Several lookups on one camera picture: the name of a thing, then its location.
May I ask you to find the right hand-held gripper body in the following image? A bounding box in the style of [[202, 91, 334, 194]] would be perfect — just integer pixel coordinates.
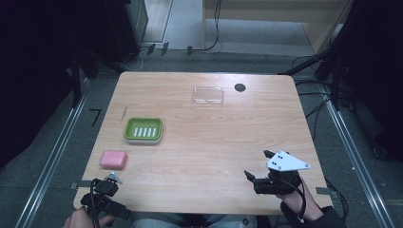
[[253, 150, 312, 196]]

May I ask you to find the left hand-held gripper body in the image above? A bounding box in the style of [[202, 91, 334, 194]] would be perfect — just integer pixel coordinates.
[[80, 171, 131, 220]]

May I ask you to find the person's right hand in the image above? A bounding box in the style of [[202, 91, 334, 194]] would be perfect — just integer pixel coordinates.
[[276, 176, 325, 222]]

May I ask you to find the person's left hand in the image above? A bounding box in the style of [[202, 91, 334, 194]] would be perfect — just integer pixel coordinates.
[[62, 206, 116, 228]]

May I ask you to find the pink soap bar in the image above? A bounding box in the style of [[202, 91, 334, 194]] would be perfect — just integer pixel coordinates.
[[99, 149, 128, 171]]

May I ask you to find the green soap dish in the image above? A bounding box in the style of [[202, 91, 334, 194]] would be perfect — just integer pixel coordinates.
[[123, 117, 164, 146]]

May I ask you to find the clear plastic container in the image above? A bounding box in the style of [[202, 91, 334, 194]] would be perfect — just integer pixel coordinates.
[[191, 85, 225, 107]]

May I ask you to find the black metal stand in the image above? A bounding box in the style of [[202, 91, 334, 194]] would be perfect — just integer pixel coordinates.
[[278, 31, 351, 112], [69, 47, 100, 109]]

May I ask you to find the light wooden furniture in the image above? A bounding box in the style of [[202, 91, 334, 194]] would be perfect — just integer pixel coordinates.
[[201, 0, 355, 55]]

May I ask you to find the black cabinet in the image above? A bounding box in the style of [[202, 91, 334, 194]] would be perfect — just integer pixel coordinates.
[[104, 0, 149, 64]]

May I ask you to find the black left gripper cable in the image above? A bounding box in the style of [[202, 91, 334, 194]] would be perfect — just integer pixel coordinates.
[[89, 178, 103, 228]]

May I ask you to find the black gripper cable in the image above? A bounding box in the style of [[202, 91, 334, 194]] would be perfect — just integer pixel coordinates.
[[89, 178, 103, 228], [283, 179, 309, 224]]

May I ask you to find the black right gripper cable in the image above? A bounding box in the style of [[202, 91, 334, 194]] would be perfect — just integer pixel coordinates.
[[283, 179, 309, 224]]

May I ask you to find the black floor cable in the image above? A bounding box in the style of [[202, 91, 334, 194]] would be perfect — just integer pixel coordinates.
[[324, 176, 350, 223]]

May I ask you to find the metal floor rail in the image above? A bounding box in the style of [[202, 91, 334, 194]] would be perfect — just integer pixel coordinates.
[[321, 84, 395, 228], [13, 78, 92, 228]]

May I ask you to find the black hanging cable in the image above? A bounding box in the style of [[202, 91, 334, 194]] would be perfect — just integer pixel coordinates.
[[191, 0, 223, 54]]

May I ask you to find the white floor cable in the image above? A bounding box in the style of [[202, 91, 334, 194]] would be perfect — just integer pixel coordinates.
[[121, 47, 150, 72]]

